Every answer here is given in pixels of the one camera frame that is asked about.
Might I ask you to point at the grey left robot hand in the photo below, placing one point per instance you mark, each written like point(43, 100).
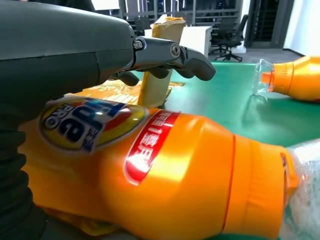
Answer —
point(62, 49)

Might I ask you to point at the orange bottle with clear cap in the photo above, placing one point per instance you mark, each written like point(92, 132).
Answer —
point(300, 79)
point(187, 172)

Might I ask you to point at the yellow taped cardboard box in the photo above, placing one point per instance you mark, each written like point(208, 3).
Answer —
point(155, 92)

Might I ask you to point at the white desk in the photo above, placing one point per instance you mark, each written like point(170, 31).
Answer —
point(197, 38)

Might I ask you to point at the black office chair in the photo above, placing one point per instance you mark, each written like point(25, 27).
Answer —
point(229, 36)

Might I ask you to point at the dark glass partition frame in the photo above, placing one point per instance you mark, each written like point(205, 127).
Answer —
point(195, 13)

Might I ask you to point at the dark door frame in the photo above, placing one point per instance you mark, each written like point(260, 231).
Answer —
point(269, 23)

